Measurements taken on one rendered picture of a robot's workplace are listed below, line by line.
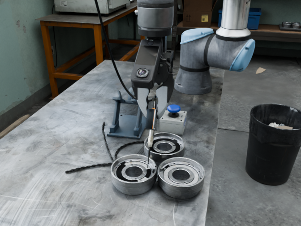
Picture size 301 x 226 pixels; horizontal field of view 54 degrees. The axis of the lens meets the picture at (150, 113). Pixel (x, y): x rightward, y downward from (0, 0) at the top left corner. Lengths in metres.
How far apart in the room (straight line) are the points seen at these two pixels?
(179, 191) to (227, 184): 1.35
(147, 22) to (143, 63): 0.08
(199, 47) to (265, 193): 1.16
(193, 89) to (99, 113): 0.37
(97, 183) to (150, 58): 0.31
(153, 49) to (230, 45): 0.46
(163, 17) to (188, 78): 0.55
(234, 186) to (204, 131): 1.10
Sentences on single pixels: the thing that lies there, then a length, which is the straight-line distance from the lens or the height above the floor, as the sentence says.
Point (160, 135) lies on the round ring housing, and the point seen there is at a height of 0.83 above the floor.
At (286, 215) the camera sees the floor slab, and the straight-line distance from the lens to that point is 1.90.
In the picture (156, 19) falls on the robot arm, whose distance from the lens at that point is 0.61.
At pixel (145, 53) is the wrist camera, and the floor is 1.09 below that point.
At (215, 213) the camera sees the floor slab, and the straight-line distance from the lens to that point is 1.79.
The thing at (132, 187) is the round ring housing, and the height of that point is 0.83.
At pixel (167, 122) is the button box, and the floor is 0.84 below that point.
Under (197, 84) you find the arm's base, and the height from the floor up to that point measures 0.84.
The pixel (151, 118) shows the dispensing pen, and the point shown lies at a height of 0.94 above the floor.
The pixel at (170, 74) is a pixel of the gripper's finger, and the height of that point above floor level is 1.04.
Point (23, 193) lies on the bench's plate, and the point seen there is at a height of 0.80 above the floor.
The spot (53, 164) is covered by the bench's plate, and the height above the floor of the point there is 0.80.
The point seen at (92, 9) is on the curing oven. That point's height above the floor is 0.84.
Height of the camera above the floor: 1.26
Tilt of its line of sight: 28 degrees down
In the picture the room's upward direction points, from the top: straight up
